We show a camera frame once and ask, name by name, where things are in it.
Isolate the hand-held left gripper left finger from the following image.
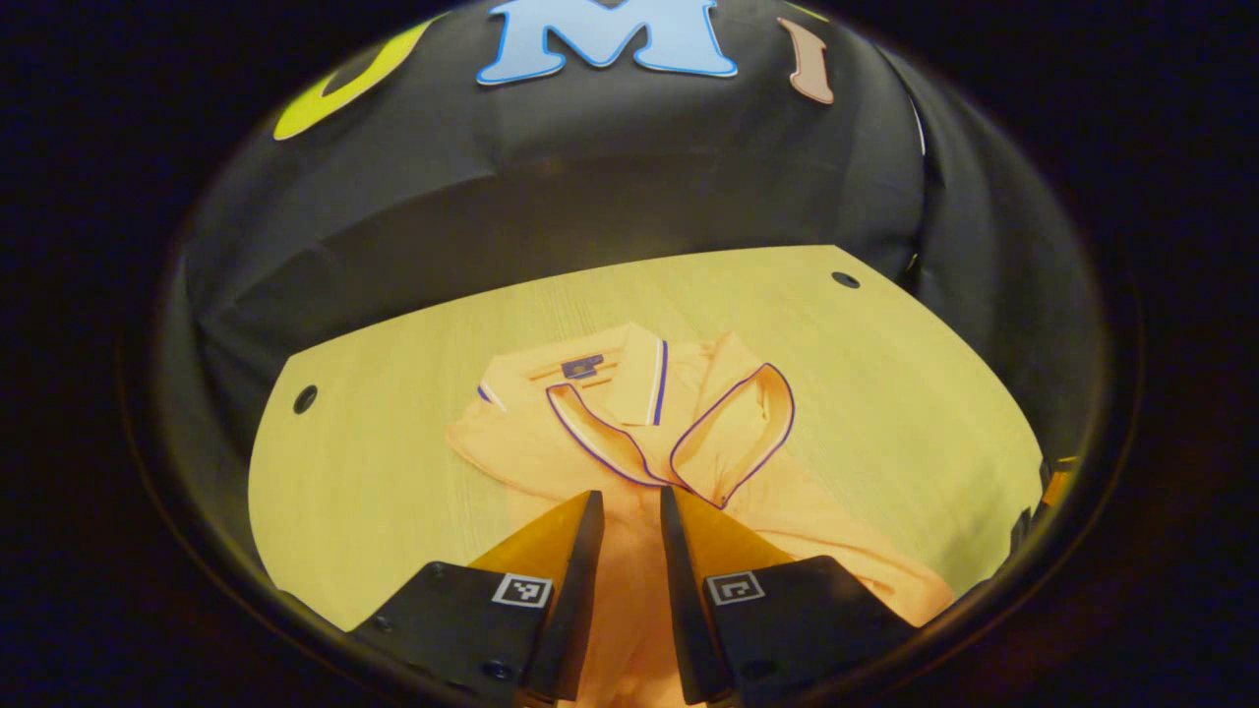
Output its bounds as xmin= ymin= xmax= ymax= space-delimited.
xmin=349 ymin=491 xmax=605 ymax=707

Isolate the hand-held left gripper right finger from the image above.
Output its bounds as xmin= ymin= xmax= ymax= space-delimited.
xmin=659 ymin=486 xmax=919 ymax=707

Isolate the orange T-shirt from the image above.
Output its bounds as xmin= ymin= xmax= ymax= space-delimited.
xmin=445 ymin=324 xmax=957 ymax=708

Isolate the black backdrop cloth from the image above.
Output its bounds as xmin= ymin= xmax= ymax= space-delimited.
xmin=162 ymin=0 xmax=1108 ymax=601

